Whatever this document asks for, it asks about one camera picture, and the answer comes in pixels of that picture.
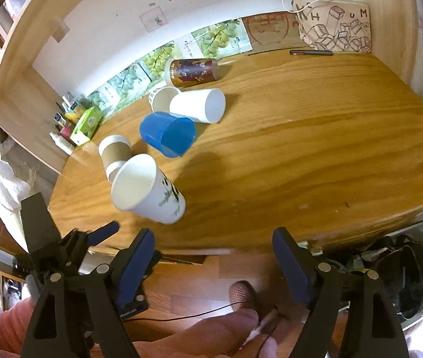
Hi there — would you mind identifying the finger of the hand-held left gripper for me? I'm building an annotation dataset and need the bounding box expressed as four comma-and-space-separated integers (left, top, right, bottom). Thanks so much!
119, 250, 162, 320
62, 221, 120, 274

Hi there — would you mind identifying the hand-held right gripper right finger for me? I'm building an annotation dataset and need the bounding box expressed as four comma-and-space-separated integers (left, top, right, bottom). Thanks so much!
272, 227, 409, 358

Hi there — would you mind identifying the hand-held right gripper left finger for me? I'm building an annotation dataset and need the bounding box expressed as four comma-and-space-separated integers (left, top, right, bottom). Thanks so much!
21, 227, 156, 358

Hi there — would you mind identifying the white plant print paper cup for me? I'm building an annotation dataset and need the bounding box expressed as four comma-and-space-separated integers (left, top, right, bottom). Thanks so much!
110, 153, 187, 225

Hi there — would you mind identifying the brown sleeve paper cup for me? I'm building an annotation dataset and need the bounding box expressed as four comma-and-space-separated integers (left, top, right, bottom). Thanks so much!
98, 134, 132, 184

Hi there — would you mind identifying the blue plastic cup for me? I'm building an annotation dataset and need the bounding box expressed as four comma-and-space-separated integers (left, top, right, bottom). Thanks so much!
139, 111, 197, 158

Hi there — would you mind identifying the small white ribbed cup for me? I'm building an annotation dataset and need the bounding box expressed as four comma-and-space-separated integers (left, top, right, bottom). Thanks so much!
148, 86, 183, 115

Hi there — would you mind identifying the plain white cup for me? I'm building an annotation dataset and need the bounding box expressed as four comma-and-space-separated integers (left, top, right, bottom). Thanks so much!
169, 88, 226, 124

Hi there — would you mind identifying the brown patterned cup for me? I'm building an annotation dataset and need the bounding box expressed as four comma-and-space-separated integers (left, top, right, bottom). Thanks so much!
164, 58, 219, 88

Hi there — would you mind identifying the pink knitted slipper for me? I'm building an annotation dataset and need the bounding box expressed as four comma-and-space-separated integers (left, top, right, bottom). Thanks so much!
229, 281, 260, 312

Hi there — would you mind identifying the white cloth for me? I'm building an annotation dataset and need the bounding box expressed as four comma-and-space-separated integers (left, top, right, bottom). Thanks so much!
0, 134, 38, 217

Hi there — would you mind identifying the person's pink trouser leg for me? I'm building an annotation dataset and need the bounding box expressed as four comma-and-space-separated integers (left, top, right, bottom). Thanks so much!
0, 298, 38, 358
137, 306, 311, 358

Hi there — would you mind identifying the white plastic bottle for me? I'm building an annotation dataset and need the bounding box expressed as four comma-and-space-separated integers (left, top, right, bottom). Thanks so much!
49, 131, 75, 156

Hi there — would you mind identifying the green box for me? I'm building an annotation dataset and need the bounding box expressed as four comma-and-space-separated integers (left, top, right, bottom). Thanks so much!
70, 106, 104, 146

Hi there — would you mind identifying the group of small dark bottles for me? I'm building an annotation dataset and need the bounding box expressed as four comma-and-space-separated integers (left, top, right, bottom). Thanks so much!
54, 92, 87, 137

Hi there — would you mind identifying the black bag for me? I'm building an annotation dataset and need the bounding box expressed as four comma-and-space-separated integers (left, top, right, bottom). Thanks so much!
373, 234, 423, 324

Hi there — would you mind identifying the wooden shelf unit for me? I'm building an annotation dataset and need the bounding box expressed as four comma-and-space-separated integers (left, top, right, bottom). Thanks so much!
0, 0, 96, 180

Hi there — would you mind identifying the grape print poster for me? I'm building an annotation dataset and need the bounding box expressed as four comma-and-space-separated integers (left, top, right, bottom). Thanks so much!
191, 18, 253, 59
136, 41, 177, 82
105, 63, 153, 102

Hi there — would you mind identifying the dark pen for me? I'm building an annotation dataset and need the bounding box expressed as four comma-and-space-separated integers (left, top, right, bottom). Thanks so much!
289, 49, 334, 56

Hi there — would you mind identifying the brown printed poster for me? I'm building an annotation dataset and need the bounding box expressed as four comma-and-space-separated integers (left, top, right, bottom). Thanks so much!
242, 11, 304, 51

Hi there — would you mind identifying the printed canvas tote bag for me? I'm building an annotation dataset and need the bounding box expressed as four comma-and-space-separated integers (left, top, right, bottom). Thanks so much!
291, 0, 373, 54

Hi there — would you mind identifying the thin black cable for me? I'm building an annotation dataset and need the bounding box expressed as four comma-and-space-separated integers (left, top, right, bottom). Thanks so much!
121, 303, 235, 323

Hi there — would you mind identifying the square pink wall sticker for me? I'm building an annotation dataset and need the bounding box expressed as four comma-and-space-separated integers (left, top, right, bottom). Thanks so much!
139, 5, 168, 33

